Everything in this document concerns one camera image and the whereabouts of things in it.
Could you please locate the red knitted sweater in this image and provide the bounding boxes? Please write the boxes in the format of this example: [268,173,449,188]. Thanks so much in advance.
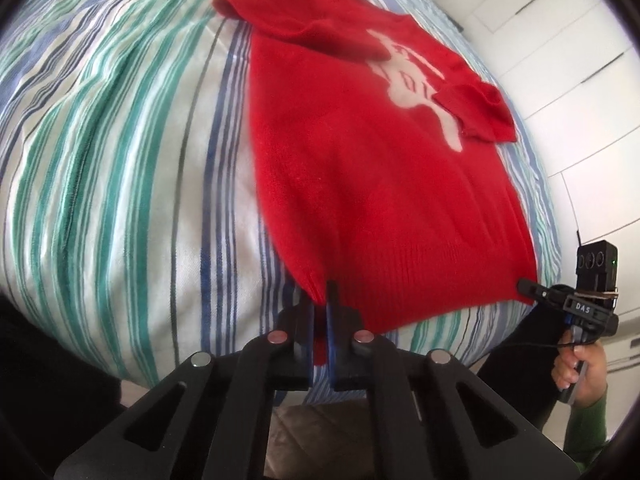
[213,0,537,333]

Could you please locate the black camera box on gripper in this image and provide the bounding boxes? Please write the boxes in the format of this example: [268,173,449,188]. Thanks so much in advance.
[576,240,618,292]

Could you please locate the person's right hand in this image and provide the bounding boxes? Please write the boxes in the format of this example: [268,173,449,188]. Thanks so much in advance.
[551,341,608,408]

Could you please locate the green right sleeve forearm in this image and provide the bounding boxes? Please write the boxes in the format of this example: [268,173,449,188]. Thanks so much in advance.
[563,394,608,472]

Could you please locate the white wardrobe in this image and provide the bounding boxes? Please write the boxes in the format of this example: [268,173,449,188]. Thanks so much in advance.
[424,0,640,380]

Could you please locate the striped bed cover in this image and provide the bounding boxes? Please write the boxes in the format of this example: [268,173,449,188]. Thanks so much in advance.
[0,0,563,406]

